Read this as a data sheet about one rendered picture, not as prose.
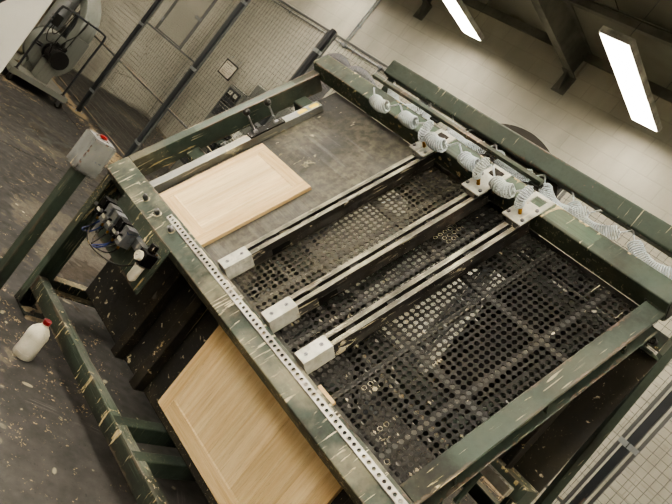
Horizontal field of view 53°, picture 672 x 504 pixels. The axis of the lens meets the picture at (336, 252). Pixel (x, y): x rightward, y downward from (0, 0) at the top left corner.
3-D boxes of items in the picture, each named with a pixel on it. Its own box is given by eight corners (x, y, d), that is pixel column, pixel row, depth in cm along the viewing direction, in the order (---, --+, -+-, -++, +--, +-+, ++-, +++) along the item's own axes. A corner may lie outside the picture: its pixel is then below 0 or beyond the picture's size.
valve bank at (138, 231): (69, 220, 303) (101, 179, 301) (95, 232, 314) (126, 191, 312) (110, 285, 272) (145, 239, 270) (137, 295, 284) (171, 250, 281)
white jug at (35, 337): (8, 345, 297) (35, 310, 295) (28, 350, 305) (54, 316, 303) (15, 360, 291) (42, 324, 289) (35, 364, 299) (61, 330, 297)
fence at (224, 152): (151, 188, 319) (148, 182, 316) (317, 107, 350) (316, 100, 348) (155, 193, 316) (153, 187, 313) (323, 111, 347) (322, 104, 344)
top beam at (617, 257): (314, 77, 371) (312, 60, 364) (329, 70, 374) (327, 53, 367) (663, 323, 235) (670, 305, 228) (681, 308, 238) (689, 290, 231)
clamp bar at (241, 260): (219, 269, 277) (204, 227, 260) (441, 147, 316) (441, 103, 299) (230, 283, 271) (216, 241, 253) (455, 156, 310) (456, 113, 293)
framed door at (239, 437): (161, 402, 292) (157, 401, 290) (239, 305, 286) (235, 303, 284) (266, 578, 236) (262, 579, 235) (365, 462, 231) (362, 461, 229)
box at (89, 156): (64, 158, 312) (87, 127, 310) (85, 169, 322) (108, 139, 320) (72, 170, 305) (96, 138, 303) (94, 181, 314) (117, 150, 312)
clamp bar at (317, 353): (294, 361, 241) (282, 319, 224) (533, 210, 280) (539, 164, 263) (309, 379, 235) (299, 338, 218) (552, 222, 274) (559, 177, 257)
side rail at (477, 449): (400, 500, 208) (399, 484, 200) (639, 319, 245) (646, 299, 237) (417, 521, 203) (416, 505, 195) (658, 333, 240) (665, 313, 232)
